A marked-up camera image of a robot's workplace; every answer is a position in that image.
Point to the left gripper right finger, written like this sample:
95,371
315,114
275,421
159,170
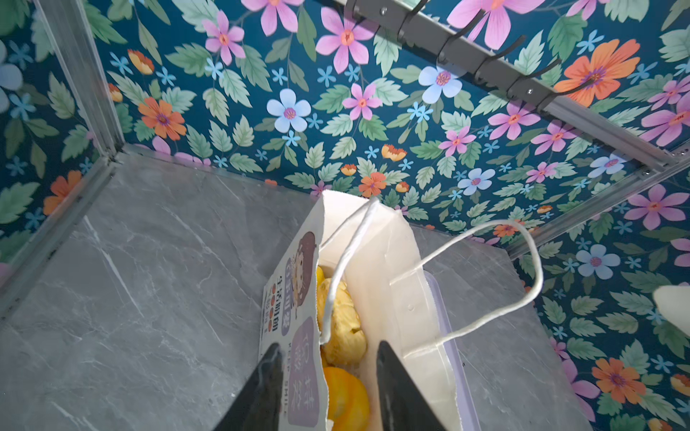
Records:
402,405

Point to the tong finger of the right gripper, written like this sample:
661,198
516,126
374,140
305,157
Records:
673,303

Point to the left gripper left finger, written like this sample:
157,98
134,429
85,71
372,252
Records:
257,407

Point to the pumpkin shaped bread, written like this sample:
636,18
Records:
348,406

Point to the braided pale bread roll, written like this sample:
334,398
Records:
348,343

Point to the small round striped bun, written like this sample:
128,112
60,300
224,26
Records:
320,276

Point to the white paper bag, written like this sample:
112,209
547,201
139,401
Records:
371,248

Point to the lilac plastic tray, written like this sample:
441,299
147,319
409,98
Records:
465,406

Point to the black hook rail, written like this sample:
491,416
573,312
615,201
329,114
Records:
409,24

